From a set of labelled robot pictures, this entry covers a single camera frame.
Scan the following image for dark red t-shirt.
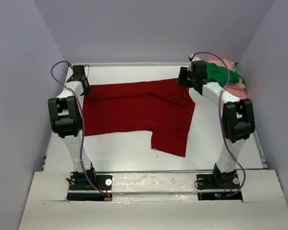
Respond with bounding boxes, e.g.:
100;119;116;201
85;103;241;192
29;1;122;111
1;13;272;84
83;79;195;157

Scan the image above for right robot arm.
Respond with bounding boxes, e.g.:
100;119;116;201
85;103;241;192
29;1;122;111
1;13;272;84
177;60;255;190

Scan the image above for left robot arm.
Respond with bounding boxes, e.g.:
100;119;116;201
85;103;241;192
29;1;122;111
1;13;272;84
48;60;97;190

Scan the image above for green t-shirt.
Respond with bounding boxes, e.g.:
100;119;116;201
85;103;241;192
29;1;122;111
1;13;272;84
206;62;246;87

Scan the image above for pink t-shirt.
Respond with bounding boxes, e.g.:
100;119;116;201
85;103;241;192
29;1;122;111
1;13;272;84
207;58;247;99

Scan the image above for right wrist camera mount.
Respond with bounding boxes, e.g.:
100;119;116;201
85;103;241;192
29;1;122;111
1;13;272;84
188;54;201;62

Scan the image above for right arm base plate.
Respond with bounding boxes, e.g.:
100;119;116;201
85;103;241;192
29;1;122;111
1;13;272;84
194;172;243;201

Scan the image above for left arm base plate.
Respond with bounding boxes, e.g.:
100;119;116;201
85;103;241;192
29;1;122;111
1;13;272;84
66;173;113;202

